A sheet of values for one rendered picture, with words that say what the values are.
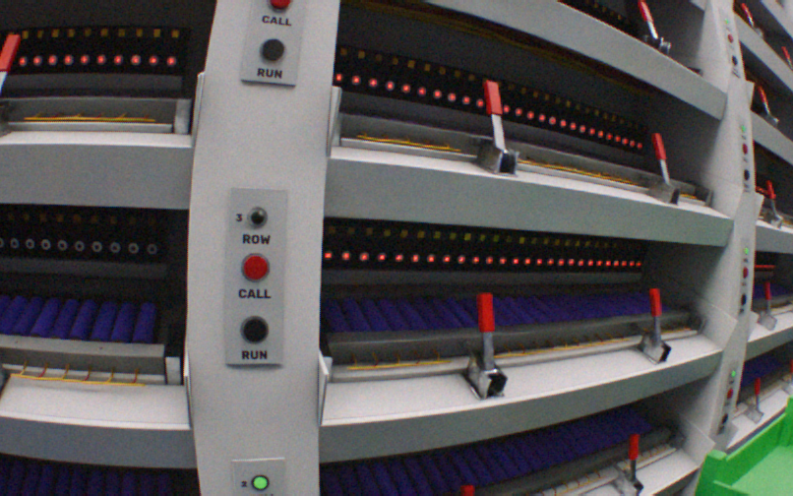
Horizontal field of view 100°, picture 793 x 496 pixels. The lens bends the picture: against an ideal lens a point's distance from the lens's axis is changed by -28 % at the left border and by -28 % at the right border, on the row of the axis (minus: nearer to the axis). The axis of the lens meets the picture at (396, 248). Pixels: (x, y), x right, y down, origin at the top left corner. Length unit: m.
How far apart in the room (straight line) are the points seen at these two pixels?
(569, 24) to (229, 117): 0.35
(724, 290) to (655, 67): 0.35
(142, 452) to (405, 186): 0.29
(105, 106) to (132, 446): 0.27
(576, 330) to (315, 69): 0.40
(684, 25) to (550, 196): 0.53
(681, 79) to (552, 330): 0.38
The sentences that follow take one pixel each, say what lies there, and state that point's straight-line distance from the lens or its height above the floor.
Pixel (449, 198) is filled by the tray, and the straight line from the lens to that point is 0.38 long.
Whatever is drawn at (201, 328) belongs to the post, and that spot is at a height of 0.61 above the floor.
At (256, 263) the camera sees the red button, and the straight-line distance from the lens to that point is 0.32.
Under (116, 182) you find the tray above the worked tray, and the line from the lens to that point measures 0.34.
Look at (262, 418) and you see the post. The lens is 0.35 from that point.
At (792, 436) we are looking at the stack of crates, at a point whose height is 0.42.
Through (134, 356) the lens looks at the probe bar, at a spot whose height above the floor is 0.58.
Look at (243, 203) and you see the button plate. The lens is 0.32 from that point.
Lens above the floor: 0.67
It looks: 1 degrees down
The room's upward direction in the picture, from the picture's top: 3 degrees clockwise
